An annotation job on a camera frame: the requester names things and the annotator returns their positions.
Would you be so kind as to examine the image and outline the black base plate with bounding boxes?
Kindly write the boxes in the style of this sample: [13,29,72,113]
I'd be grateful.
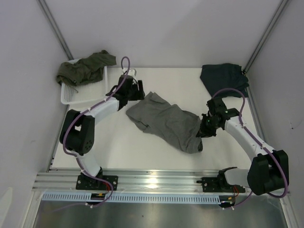
[76,174,118,191]
[201,177,246,193]

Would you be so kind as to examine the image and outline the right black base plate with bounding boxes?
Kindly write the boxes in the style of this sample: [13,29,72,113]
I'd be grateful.
[201,177,246,193]

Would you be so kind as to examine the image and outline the slotted grey cable duct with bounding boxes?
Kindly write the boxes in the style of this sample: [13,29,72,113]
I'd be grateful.
[42,191,221,205]

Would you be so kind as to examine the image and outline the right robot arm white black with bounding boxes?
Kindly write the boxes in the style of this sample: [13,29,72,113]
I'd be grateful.
[196,98,289,197]

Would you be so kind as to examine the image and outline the aluminium corner post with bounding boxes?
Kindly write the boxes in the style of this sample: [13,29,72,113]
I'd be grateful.
[243,0,291,73]
[37,0,74,60]

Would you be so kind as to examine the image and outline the white plastic basket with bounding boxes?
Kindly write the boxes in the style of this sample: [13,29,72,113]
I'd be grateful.
[60,59,108,105]

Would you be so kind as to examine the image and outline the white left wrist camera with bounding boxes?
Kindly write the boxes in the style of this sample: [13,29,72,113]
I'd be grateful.
[121,67,137,77]

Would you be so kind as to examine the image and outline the grey shorts with drawstring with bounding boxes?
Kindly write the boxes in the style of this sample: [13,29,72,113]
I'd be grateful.
[126,92,203,154]

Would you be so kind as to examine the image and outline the left aluminium corner post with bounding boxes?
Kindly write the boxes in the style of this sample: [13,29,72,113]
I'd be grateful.
[37,0,74,60]

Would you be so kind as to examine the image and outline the olive green shorts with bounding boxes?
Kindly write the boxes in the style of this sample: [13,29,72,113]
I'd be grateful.
[56,50,117,86]

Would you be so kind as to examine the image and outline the aluminium mounting rail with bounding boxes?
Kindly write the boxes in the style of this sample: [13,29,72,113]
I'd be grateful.
[32,169,218,194]

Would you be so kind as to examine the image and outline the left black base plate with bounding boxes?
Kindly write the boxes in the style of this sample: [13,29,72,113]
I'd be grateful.
[76,174,118,191]

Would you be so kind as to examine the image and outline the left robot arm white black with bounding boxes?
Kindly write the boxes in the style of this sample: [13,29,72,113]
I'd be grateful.
[59,74,145,190]

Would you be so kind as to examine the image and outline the right aluminium corner post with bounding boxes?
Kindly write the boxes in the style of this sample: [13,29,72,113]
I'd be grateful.
[243,0,291,73]

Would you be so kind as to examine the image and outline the dark navy shorts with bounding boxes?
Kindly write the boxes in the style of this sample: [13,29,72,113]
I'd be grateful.
[200,63,249,97]

